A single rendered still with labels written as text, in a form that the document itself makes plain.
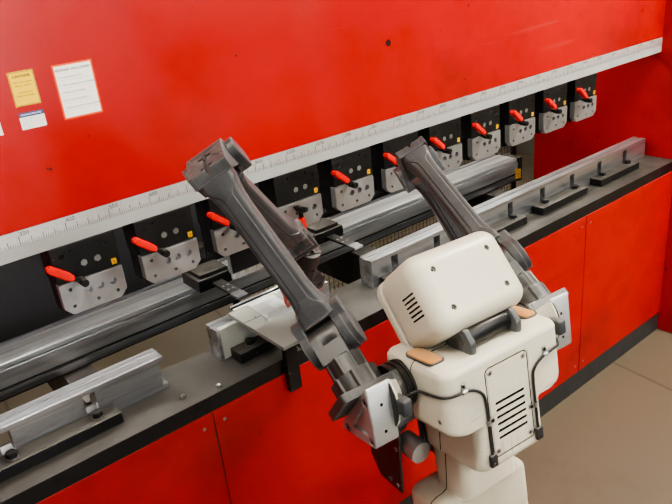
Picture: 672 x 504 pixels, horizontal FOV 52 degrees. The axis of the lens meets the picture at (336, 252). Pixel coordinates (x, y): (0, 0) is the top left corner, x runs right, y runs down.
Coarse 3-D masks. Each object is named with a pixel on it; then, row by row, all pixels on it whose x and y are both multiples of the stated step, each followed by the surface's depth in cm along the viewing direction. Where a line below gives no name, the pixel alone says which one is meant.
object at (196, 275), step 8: (200, 264) 211; (208, 264) 210; (216, 264) 209; (224, 264) 209; (184, 272) 209; (192, 272) 206; (200, 272) 205; (208, 272) 205; (216, 272) 206; (224, 272) 207; (184, 280) 210; (192, 280) 205; (200, 280) 203; (208, 280) 204; (216, 280) 206; (224, 280) 205; (200, 288) 203; (208, 288) 205; (224, 288) 200; (232, 288) 200; (232, 296) 197; (240, 296) 195
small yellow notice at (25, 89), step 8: (16, 72) 136; (24, 72) 137; (32, 72) 138; (8, 80) 136; (16, 80) 136; (24, 80) 137; (32, 80) 138; (16, 88) 137; (24, 88) 138; (32, 88) 139; (16, 96) 137; (24, 96) 138; (32, 96) 139; (16, 104) 138; (24, 104) 138
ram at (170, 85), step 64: (0, 0) 131; (64, 0) 138; (128, 0) 146; (192, 0) 155; (256, 0) 166; (320, 0) 177; (384, 0) 191; (448, 0) 207; (512, 0) 225; (576, 0) 247; (640, 0) 274; (0, 64) 134; (128, 64) 150; (192, 64) 159; (256, 64) 170; (320, 64) 183; (384, 64) 197; (448, 64) 214; (512, 64) 234; (64, 128) 145; (128, 128) 154; (192, 128) 164; (256, 128) 175; (320, 128) 188; (0, 192) 140; (64, 192) 148; (128, 192) 157; (192, 192) 168; (0, 256) 143
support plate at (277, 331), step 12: (240, 312) 187; (252, 312) 186; (288, 312) 184; (252, 324) 180; (264, 324) 179; (276, 324) 179; (288, 324) 178; (312, 324) 177; (264, 336) 174; (276, 336) 173; (288, 336) 172; (288, 348) 169
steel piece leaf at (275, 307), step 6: (270, 300) 191; (276, 300) 191; (282, 300) 190; (258, 306) 188; (264, 306) 188; (270, 306) 188; (276, 306) 187; (282, 306) 187; (258, 312) 185; (264, 312) 185; (270, 312) 181; (276, 312) 182; (282, 312) 183; (270, 318) 181
